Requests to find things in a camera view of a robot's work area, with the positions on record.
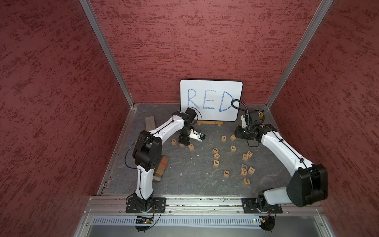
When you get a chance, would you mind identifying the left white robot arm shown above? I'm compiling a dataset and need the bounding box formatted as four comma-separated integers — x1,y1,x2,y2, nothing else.
132,107,205,212

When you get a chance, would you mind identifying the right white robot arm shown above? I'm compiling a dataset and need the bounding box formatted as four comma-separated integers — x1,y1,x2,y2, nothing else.
235,124,328,213

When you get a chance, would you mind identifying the yellow pen cup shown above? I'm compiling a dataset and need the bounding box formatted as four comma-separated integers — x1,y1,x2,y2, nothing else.
257,111,265,122

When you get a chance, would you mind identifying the wooden board stand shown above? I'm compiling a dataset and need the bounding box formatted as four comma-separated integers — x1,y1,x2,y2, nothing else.
196,120,224,127

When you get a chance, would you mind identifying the grey rectangular eraser block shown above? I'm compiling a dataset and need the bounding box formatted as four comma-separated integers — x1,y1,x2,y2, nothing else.
145,116,156,132

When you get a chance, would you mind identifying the wooden block right of T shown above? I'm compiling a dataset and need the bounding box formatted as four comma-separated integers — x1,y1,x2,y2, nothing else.
248,167,255,175

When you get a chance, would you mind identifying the brown plaid pencil case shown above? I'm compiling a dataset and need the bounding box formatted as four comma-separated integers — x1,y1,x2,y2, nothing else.
153,156,169,183

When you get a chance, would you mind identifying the white dry-erase board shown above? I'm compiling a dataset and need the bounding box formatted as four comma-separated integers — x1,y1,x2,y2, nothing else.
180,79,243,121

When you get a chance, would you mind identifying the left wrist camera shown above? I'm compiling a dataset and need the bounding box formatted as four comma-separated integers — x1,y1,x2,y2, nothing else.
189,128,206,142

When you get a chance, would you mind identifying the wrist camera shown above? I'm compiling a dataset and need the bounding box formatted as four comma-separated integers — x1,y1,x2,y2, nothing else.
189,128,206,142
241,110,262,129

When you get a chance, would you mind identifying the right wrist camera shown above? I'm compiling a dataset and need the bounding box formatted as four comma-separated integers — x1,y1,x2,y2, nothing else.
241,110,262,129

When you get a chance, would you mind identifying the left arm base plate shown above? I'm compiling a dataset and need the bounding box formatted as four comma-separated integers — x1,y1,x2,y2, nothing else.
125,197,167,214

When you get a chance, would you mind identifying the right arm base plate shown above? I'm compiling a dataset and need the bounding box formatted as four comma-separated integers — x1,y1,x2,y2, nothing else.
241,197,283,215

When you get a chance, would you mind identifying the aluminium front rail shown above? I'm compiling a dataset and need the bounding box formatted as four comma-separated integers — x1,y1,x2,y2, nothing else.
84,196,325,216

